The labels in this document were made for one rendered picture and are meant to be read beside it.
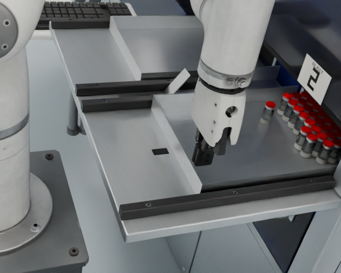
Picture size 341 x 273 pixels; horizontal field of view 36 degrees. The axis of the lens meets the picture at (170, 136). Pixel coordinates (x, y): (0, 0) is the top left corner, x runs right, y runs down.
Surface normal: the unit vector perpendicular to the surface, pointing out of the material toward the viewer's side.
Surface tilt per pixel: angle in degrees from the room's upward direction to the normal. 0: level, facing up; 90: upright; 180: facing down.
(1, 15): 75
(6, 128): 89
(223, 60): 90
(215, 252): 90
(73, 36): 0
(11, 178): 90
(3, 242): 0
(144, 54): 0
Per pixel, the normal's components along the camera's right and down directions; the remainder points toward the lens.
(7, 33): 0.60, 0.57
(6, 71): 0.58, -0.46
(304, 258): -0.93, 0.09
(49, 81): 0.16, -0.78
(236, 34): -0.17, 0.58
